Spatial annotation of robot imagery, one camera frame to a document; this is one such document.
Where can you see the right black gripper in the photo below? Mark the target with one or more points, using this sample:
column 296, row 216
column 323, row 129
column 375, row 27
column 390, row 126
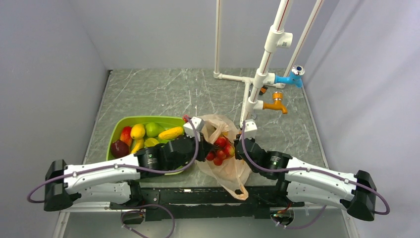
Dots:
column 238, row 137

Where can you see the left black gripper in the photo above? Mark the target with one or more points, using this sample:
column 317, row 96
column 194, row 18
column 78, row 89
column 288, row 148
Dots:
column 205, row 147

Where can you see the translucent orange plastic bag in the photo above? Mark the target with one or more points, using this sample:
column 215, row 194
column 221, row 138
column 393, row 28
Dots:
column 232, row 174

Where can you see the fake red cherry bunch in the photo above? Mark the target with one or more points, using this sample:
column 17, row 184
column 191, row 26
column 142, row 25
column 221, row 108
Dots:
column 222, row 150

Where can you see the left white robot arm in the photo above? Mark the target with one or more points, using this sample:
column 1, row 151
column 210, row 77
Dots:
column 117, row 180

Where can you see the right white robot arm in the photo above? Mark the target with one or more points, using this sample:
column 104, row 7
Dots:
column 298, row 181

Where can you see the yellow fake corn cob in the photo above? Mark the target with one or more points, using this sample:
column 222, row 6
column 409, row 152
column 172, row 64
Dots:
column 171, row 133

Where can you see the yellow fake starfruit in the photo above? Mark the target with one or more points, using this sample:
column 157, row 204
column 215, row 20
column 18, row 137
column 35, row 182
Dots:
column 151, row 142

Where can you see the light green fake apple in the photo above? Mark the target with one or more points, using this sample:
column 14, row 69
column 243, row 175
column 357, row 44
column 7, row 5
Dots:
column 153, row 129

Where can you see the yellow fake banana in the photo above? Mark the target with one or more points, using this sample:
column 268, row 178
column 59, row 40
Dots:
column 138, row 144

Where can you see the yellow fake lemon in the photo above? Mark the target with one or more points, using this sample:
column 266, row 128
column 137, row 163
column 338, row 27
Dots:
column 137, row 132

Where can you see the red orange fake peach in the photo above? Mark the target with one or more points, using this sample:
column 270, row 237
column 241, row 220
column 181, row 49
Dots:
column 125, row 135

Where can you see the dark red fake apple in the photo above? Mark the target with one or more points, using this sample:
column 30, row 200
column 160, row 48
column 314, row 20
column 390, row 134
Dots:
column 119, row 149

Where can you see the green plastic fruit bin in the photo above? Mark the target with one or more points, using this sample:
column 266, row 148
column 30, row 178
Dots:
column 165, row 122

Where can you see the orange plastic faucet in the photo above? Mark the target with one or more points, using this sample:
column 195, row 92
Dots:
column 276, row 104

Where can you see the blue plastic faucet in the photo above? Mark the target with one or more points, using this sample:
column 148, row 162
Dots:
column 294, row 78

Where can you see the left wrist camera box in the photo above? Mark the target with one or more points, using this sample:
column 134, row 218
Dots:
column 193, row 126

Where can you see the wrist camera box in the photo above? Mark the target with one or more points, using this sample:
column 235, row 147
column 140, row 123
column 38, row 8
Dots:
column 193, row 126
column 249, row 129

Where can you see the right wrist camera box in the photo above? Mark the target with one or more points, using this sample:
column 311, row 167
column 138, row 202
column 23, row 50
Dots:
column 249, row 129

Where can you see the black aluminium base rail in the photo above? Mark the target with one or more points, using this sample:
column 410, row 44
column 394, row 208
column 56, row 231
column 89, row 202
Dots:
column 213, row 202

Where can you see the white PVC pipe frame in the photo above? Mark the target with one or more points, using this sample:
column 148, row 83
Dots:
column 276, row 38

